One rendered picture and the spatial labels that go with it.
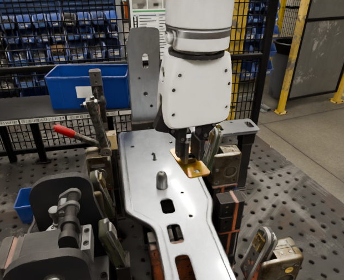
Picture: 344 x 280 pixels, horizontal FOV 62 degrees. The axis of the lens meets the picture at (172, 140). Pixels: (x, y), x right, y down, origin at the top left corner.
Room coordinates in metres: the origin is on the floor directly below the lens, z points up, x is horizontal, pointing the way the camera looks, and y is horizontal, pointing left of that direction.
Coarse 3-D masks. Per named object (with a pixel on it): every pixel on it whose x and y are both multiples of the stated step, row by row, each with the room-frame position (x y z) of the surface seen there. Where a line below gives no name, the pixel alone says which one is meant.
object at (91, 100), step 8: (80, 104) 0.68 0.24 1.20; (88, 104) 0.67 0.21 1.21; (96, 104) 0.68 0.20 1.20; (104, 104) 0.68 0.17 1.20; (96, 112) 0.67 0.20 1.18; (96, 120) 0.67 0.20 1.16; (96, 128) 0.67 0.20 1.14; (104, 128) 0.70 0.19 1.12; (104, 136) 0.67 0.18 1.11; (104, 144) 0.67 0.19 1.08
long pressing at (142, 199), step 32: (128, 160) 0.71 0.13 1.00; (160, 160) 0.71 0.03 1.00; (128, 192) 0.56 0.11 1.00; (160, 192) 0.57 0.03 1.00; (192, 192) 0.57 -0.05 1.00; (160, 224) 0.46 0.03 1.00; (192, 224) 0.46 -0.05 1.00; (160, 256) 0.37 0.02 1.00; (192, 256) 0.37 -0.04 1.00; (224, 256) 0.38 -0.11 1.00
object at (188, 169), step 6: (174, 150) 0.41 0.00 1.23; (174, 156) 0.40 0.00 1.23; (192, 156) 0.38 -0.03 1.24; (180, 162) 0.38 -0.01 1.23; (192, 162) 0.38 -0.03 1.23; (198, 162) 0.38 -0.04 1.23; (186, 168) 0.36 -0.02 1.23; (192, 168) 0.36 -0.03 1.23; (198, 168) 0.36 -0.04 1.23; (204, 168) 0.36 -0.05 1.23; (186, 174) 0.35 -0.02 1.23; (192, 174) 0.35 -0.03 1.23; (198, 174) 0.35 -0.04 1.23; (204, 174) 0.35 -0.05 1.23
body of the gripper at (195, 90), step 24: (168, 48) 0.38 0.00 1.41; (168, 72) 0.35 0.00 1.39; (192, 72) 0.35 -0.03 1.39; (216, 72) 0.37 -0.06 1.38; (168, 96) 0.35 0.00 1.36; (192, 96) 0.35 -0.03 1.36; (216, 96) 0.37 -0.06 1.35; (168, 120) 0.34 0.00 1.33; (192, 120) 0.35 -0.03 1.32; (216, 120) 0.37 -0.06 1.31
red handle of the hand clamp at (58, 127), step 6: (54, 126) 0.66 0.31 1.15; (60, 126) 0.66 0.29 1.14; (60, 132) 0.66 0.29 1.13; (66, 132) 0.66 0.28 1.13; (72, 132) 0.67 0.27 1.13; (78, 138) 0.67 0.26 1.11; (84, 138) 0.67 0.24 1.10; (90, 138) 0.68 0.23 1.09; (90, 144) 0.67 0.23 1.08; (96, 144) 0.68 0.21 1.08
